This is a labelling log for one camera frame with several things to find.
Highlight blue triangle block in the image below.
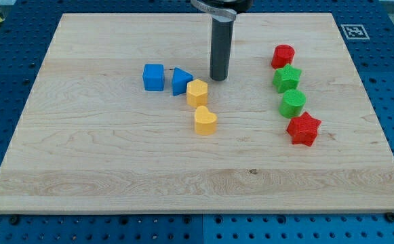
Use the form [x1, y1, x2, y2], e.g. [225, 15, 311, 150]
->
[172, 67, 193, 96]

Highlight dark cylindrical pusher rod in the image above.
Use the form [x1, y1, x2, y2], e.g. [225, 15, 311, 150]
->
[210, 18, 234, 81]

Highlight yellow heart block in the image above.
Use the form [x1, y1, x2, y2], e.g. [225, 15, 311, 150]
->
[194, 106, 218, 136]

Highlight green cylinder block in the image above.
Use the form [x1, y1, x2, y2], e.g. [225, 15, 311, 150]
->
[279, 89, 307, 119]

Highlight blue cube block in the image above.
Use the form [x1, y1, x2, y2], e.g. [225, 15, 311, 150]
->
[142, 64, 165, 91]

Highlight red cylinder block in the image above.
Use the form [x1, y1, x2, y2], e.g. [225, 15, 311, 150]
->
[271, 44, 295, 68]

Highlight red star block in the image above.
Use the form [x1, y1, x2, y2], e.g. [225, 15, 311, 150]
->
[286, 112, 321, 146]

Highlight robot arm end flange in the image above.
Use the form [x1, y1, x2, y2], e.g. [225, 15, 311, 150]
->
[190, 0, 254, 22]

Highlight wooden board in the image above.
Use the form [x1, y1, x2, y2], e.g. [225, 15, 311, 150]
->
[0, 13, 394, 215]

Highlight yellow pentagon block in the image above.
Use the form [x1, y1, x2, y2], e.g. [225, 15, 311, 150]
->
[186, 79, 208, 108]

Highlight green star block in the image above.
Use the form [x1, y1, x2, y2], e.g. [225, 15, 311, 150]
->
[273, 64, 302, 94]

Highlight white fiducial marker tag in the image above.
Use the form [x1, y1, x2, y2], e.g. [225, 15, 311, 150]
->
[341, 24, 370, 40]

